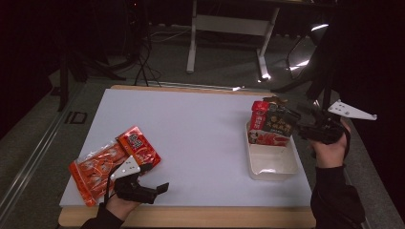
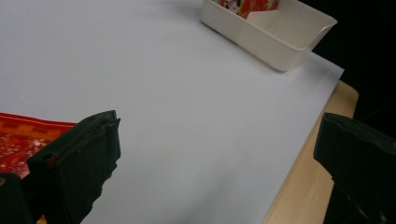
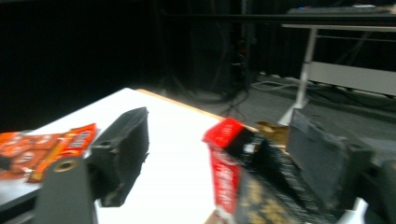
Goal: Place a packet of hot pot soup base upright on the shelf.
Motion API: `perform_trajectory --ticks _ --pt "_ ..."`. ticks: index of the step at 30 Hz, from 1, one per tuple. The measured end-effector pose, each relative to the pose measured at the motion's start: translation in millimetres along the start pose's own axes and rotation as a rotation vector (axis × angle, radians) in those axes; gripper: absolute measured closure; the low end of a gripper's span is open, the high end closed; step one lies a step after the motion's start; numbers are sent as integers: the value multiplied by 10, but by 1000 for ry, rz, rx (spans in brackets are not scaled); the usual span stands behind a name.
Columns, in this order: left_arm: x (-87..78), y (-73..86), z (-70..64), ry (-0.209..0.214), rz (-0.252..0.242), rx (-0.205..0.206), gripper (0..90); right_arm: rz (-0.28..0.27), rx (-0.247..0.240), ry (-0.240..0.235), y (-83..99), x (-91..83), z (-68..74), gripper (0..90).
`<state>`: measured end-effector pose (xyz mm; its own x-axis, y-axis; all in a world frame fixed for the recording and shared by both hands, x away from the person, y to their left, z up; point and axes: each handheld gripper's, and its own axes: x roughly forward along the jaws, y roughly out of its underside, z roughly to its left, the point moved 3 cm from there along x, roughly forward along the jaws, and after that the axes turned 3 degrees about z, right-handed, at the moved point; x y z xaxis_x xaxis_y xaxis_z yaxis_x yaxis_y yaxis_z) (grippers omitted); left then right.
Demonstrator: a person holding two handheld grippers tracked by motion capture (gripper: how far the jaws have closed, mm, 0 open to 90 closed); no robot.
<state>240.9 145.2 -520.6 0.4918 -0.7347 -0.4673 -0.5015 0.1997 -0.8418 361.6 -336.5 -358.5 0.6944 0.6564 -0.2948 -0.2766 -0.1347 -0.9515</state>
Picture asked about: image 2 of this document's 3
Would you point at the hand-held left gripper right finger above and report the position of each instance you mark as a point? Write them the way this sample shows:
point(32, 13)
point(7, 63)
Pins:
point(361, 155)

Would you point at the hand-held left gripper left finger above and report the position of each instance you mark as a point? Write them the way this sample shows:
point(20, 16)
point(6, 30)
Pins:
point(77, 165)

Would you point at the orange red seasoning packet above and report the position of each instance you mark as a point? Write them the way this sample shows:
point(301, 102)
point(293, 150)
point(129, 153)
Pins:
point(21, 140)

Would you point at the white plastic container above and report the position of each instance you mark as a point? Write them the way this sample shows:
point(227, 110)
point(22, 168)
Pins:
point(274, 40)

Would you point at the red and black soup packet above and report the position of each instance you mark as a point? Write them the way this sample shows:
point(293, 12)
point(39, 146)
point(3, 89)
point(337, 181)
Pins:
point(246, 5)

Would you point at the wooden table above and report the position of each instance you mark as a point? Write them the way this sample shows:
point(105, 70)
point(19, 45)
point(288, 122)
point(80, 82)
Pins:
point(311, 193)

